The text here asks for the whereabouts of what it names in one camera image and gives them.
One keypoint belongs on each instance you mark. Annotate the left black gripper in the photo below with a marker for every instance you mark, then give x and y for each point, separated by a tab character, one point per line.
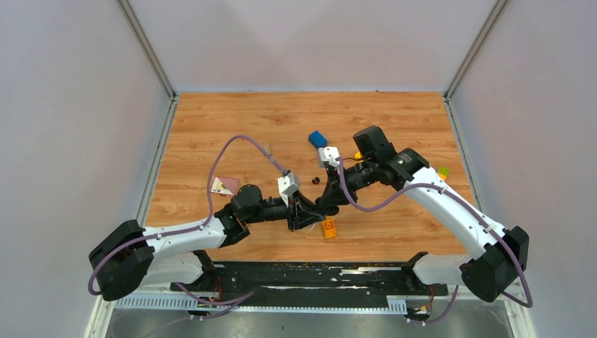
298	202

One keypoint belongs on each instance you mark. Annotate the orange toy brick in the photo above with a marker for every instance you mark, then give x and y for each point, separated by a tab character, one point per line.
328	227

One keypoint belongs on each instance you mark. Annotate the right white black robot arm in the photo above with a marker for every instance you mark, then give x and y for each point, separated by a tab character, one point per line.
495	256

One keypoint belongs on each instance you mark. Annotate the pink card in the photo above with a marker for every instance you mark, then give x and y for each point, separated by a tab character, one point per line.
225	185

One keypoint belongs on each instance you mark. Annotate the blue toy block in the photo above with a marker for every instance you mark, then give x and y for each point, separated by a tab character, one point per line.
317	140

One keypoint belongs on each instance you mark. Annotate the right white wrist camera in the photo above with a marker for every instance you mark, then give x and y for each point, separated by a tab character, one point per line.
328	155

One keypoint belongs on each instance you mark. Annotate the green orange small block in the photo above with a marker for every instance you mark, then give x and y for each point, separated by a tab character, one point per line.
443	172

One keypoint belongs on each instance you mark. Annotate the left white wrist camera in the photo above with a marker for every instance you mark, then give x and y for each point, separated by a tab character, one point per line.
287	184

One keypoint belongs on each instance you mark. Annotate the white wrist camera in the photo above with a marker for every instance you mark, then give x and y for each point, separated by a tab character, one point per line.
328	155
287	184

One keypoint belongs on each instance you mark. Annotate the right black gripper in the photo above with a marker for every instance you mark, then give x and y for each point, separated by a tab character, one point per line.
333	194

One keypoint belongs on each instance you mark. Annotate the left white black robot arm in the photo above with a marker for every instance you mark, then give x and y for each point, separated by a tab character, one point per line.
131	255

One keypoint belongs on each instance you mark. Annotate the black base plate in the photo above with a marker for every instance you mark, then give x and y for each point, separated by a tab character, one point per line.
312	285

